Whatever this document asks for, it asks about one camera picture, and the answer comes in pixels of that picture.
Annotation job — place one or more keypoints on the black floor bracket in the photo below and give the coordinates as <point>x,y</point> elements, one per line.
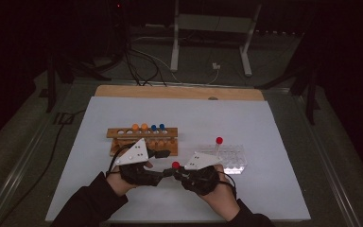
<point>56,119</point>

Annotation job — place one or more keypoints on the clear plastic test tube rack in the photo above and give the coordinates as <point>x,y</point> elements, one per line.
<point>233,156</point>

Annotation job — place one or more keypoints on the black stand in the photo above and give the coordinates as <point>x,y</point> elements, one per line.
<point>311,101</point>
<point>51,91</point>

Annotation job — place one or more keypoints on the person's right hand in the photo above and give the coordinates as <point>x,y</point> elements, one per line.
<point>223,198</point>

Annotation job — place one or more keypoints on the blue cap test tube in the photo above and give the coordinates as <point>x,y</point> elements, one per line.
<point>153,127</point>
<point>162,126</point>

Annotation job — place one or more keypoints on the red cap test tube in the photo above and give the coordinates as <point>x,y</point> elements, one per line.
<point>176,165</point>
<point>219,140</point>

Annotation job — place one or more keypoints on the white metal stand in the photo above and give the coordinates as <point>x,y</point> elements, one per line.
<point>175,47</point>

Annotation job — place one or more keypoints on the grey metal rail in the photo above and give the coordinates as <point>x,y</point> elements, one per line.
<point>15,176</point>
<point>327,164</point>

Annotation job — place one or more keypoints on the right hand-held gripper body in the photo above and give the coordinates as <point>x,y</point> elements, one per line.
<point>201,160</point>

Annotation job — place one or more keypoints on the white table sheet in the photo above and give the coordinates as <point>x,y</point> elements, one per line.
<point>182,113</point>

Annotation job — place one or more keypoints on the wooden test tube rack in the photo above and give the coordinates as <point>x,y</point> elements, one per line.
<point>167,134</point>

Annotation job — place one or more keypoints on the person's left hand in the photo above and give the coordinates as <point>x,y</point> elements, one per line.
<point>118,184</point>

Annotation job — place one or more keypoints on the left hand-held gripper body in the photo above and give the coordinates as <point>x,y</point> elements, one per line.
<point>135,154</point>

